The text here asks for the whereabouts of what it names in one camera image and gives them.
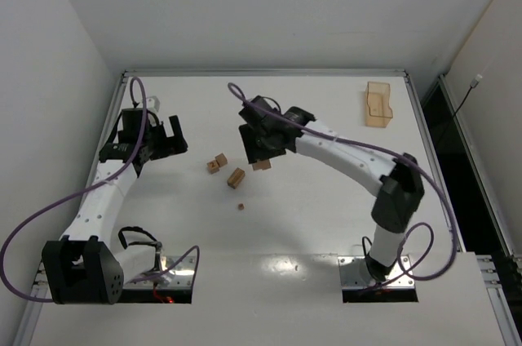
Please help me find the light wood plank block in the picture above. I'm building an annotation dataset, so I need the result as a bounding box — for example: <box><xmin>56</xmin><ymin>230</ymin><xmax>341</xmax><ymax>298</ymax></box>
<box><xmin>252</xmin><ymin>159</ymin><xmax>272</xmax><ymax>171</ymax></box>

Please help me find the dark striped wood block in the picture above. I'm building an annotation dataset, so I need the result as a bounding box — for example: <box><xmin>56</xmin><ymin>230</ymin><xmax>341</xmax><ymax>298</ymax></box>
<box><xmin>227</xmin><ymin>167</ymin><xmax>246</xmax><ymax>189</ymax></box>

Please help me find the plain light wood cube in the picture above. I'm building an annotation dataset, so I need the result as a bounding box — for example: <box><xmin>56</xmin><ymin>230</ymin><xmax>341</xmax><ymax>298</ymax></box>
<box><xmin>215</xmin><ymin>153</ymin><xmax>228</xmax><ymax>167</ymax></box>

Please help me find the wood cube numbered two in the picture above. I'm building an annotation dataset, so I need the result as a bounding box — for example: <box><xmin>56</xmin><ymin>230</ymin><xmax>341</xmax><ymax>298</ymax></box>
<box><xmin>206</xmin><ymin>160</ymin><xmax>220</xmax><ymax>175</ymax></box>

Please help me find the transparent orange plastic box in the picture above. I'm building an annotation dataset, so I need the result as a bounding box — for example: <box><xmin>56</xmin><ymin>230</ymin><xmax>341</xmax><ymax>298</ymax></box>
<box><xmin>365</xmin><ymin>82</ymin><xmax>393</xmax><ymax>128</ymax></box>

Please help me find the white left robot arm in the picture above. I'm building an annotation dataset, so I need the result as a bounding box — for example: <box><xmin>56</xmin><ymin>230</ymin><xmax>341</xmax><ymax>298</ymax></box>
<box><xmin>42</xmin><ymin>107</ymin><xmax>188</xmax><ymax>304</ymax></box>

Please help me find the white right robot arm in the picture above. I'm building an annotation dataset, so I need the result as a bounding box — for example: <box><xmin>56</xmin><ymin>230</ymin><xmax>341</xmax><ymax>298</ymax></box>
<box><xmin>239</xmin><ymin>106</ymin><xmax>424</xmax><ymax>283</ymax></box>

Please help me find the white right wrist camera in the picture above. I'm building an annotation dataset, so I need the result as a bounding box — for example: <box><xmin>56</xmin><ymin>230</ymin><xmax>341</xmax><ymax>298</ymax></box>
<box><xmin>239</xmin><ymin>95</ymin><xmax>281</xmax><ymax>129</ymax></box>

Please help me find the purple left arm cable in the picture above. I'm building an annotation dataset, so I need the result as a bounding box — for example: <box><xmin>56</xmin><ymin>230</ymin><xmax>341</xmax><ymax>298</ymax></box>
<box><xmin>0</xmin><ymin>76</ymin><xmax>201</xmax><ymax>304</ymax></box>

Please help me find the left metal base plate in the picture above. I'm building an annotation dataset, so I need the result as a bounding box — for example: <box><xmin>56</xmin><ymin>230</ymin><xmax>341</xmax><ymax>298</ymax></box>
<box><xmin>124</xmin><ymin>255</ymin><xmax>197</xmax><ymax>291</ymax></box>

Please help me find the metal base plate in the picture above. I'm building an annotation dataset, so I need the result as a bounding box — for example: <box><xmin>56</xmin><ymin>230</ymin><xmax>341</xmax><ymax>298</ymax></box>
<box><xmin>124</xmin><ymin>255</ymin><xmax>197</xmax><ymax>291</ymax></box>
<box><xmin>338</xmin><ymin>255</ymin><xmax>415</xmax><ymax>291</ymax></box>

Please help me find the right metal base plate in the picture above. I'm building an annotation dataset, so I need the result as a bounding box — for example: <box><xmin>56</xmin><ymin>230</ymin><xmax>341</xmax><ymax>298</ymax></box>
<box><xmin>338</xmin><ymin>255</ymin><xmax>415</xmax><ymax>291</ymax></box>

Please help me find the black wall cable white plug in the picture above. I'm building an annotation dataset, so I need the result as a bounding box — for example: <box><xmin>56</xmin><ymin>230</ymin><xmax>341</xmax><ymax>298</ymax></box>
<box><xmin>435</xmin><ymin>73</ymin><xmax>483</xmax><ymax>149</ymax></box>

